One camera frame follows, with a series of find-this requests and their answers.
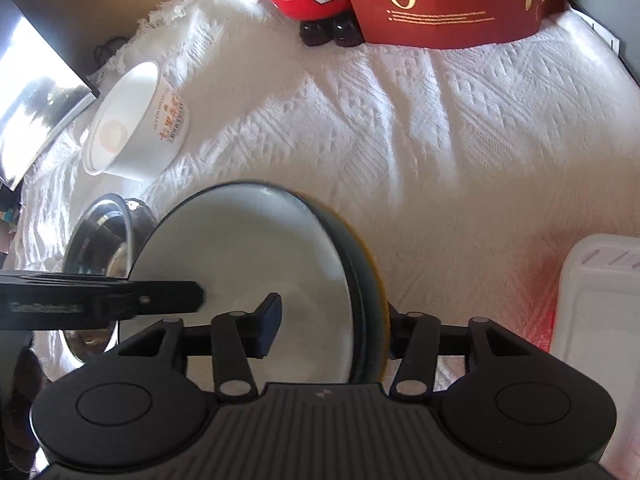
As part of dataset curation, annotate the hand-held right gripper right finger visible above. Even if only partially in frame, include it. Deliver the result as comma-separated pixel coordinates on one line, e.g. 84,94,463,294
385,302,538,403

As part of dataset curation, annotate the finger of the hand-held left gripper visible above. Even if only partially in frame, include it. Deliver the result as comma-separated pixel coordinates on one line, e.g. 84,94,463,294
0,270,206,333

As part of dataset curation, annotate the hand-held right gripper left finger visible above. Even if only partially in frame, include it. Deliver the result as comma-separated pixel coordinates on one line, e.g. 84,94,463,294
117,294,283,403

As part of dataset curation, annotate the stainless steel bowl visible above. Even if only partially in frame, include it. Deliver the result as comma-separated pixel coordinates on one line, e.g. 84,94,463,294
61,192,153,361

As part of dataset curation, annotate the blue enamel bowl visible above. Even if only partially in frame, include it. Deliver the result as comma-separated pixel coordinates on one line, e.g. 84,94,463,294
116,180,381,386

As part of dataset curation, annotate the white paper bowl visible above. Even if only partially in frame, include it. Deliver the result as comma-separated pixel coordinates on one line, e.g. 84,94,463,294
81,60,192,181

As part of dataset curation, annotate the red foil tray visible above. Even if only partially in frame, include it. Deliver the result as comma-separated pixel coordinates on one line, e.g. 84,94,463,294
547,232,640,480

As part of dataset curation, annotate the white textured cloth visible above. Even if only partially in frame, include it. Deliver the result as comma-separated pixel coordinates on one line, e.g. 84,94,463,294
0,0,640,461

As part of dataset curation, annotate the black computer monitor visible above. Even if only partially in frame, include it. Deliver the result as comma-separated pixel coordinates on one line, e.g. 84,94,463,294
0,0,101,191

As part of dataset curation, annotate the red snack bag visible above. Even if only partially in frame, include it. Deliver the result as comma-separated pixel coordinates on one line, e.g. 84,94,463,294
336,0,568,50

